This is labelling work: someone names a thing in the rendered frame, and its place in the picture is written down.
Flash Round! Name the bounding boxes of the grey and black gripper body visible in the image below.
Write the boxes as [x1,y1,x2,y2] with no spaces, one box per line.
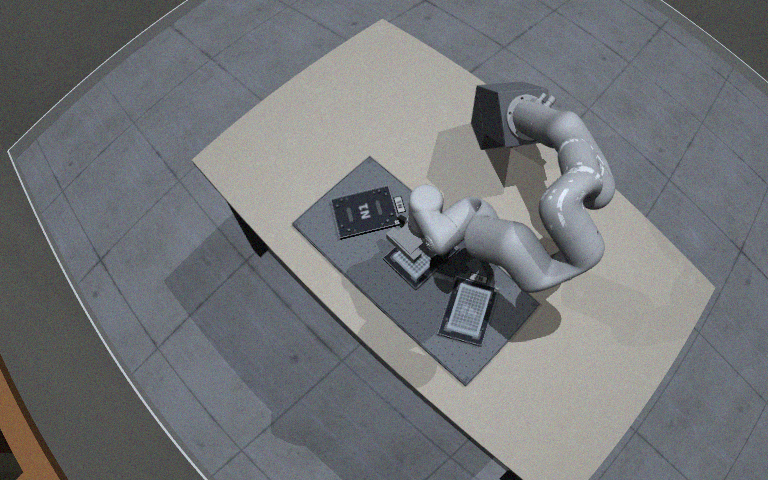
[404,217,435,258]

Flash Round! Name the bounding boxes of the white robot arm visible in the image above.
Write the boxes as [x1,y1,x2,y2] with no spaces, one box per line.
[386,93,616,293]

